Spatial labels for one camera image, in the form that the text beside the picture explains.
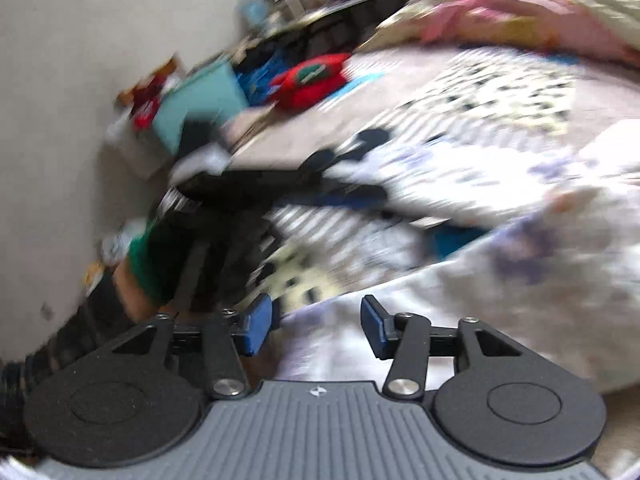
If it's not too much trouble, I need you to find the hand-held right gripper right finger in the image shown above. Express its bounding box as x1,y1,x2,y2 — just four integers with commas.
361,295,523,403

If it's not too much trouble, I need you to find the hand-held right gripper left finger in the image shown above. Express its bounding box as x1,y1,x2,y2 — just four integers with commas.
107,294,273,401

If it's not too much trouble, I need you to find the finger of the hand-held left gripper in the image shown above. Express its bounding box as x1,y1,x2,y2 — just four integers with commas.
272,185,390,212
220,166,333,193

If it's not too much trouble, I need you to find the blue plastic bag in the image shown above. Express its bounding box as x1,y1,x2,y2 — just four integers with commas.
235,55,281,106

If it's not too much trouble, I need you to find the red folded sweater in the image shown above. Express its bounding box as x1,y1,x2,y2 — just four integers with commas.
270,52,353,111

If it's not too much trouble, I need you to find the teal storage box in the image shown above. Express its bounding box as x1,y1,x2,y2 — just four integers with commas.
152,62,251,156

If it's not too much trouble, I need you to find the printed cartoon blanket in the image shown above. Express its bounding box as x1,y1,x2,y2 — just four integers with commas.
220,45,640,311

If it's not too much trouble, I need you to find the black side table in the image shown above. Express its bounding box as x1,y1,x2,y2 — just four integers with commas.
260,0,411,56

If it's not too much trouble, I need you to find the pink yellow floral quilt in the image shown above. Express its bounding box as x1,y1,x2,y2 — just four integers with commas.
357,0,640,66

